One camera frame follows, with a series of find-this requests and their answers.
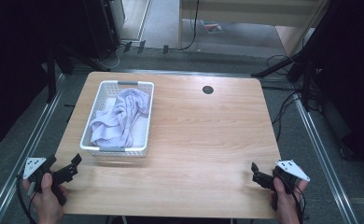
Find metal floor rail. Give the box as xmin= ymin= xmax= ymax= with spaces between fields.
xmin=290 ymin=92 xmax=362 ymax=224
xmin=0 ymin=74 xmax=66 ymax=224

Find black floor cable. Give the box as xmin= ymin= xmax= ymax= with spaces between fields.
xmin=265 ymin=54 xmax=301 ymax=143

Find black cabinet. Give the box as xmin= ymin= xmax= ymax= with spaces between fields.
xmin=82 ymin=0 xmax=126 ymax=61

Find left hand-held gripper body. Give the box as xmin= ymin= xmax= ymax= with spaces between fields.
xmin=22 ymin=154 xmax=67 ymax=206

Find person's left hand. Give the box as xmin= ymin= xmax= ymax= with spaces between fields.
xmin=21 ymin=172 xmax=68 ymax=224

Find white plastic basket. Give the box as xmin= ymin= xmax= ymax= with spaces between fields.
xmin=79 ymin=79 xmax=156 ymax=158

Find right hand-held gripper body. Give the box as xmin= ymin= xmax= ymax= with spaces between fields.
xmin=272 ymin=159 xmax=311 ymax=194

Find black hanging cable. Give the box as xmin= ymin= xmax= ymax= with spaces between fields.
xmin=177 ymin=0 xmax=201 ymax=51

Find light wooden furniture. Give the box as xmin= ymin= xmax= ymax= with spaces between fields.
xmin=177 ymin=0 xmax=329 ymax=58

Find person's right hand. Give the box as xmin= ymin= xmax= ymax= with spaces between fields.
xmin=270 ymin=176 xmax=309 ymax=224

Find magazine with red cover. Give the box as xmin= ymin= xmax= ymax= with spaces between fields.
xmin=201 ymin=20 xmax=224 ymax=35

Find white floor cable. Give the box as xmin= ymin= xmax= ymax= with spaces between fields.
xmin=105 ymin=46 xmax=122 ymax=70

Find lavender cloth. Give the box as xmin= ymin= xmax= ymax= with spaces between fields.
xmin=89 ymin=88 xmax=151 ymax=148

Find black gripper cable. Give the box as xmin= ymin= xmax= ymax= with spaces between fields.
xmin=290 ymin=184 xmax=307 ymax=224
xmin=15 ymin=175 xmax=37 ymax=224

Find black metal stand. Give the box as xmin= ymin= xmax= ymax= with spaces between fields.
xmin=45 ymin=46 xmax=59 ymax=105
xmin=250 ymin=46 xmax=315 ymax=111

